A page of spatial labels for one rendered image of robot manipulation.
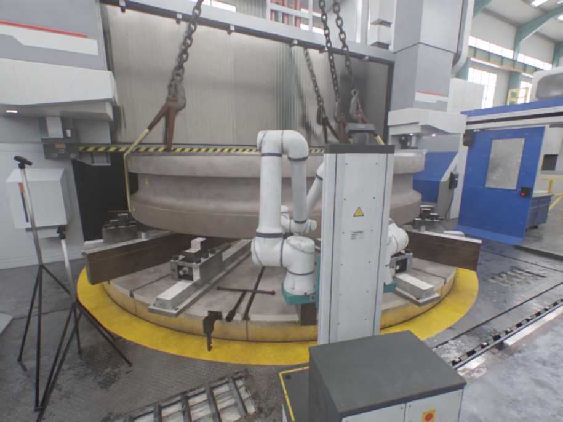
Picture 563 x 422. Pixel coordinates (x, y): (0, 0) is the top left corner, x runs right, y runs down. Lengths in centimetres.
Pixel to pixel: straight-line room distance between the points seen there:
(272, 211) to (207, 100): 437
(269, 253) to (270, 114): 479
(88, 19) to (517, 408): 526
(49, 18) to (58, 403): 361
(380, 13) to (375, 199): 717
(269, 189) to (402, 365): 101
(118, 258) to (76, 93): 182
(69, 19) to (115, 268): 277
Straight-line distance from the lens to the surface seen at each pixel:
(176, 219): 330
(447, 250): 416
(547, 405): 299
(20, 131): 466
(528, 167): 691
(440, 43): 724
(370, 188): 135
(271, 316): 262
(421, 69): 673
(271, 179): 143
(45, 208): 528
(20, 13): 426
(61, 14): 422
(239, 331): 280
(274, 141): 146
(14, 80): 369
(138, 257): 381
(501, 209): 710
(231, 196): 300
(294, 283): 147
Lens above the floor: 173
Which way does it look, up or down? 12 degrees down
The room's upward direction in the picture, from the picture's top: straight up
